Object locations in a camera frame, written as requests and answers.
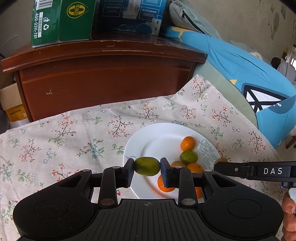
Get yellow-brown round fruit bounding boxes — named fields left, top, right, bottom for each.
left=171, top=161, right=186, bottom=168

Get oval green fruit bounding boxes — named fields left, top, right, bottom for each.
left=134, top=157, right=160, bottom=176

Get large orange tangerine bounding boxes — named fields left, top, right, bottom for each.
left=157, top=175, right=175, bottom=193

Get small orange tangerine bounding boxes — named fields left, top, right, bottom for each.
left=195, top=187, right=203, bottom=199

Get person's right hand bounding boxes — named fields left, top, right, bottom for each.
left=281, top=192, right=296, bottom=241

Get white ceramic plate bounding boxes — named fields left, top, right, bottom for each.
left=123, top=123, right=220, bottom=200

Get blue cartoon blanket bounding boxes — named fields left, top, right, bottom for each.
left=163, top=26, right=295, bottom=148

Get floral tablecloth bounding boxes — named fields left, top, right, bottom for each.
left=1, top=75, right=280, bottom=240

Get dark wooden cabinet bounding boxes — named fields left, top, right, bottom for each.
left=1, top=34, right=207, bottom=121

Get open cardboard box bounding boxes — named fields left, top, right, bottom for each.
left=1, top=83, right=28, bottom=123

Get blue carton box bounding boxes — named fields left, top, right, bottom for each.
left=93, top=0, right=167, bottom=36

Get green carton box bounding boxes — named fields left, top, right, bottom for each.
left=31, top=0, right=96, bottom=48

